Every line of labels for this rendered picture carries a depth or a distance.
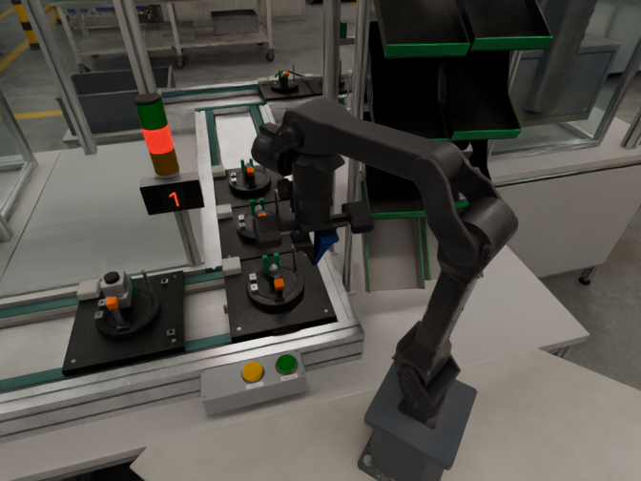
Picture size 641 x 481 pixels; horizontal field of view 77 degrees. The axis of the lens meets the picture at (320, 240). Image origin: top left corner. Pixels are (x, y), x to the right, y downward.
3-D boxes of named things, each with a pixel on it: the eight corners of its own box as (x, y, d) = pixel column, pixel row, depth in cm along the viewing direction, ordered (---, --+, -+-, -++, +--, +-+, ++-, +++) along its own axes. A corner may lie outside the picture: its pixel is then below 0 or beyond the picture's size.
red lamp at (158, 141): (174, 152, 81) (168, 129, 78) (147, 156, 80) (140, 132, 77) (174, 141, 85) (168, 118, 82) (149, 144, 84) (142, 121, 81)
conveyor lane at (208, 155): (355, 344, 100) (357, 318, 94) (217, 374, 93) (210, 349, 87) (271, 131, 191) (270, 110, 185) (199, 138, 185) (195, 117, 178)
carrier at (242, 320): (336, 321, 94) (338, 283, 86) (232, 344, 89) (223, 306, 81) (311, 254, 112) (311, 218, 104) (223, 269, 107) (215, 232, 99)
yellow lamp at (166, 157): (179, 174, 84) (174, 153, 81) (154, 177, 83) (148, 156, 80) (179, 162, 88) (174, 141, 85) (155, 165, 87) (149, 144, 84)
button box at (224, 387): (307, 391, 86) (306, 375, 82) (206, 416, 82) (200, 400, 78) (299, 363, 91) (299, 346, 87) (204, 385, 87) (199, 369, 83)
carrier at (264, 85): (313, 97, 198) (313, 72, 190) (264, 102, 194) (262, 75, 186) (302, 81, 216) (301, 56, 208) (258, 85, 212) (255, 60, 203)
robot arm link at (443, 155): (506, 233, 46) (533, 146, 39) (472, 271, 41) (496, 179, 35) (320, 159, 62) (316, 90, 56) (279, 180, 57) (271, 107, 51)
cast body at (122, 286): (131, 306, 88) (120, 284, 83) (109, 311, 87) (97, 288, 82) (134, 280, 94) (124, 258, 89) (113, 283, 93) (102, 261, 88)
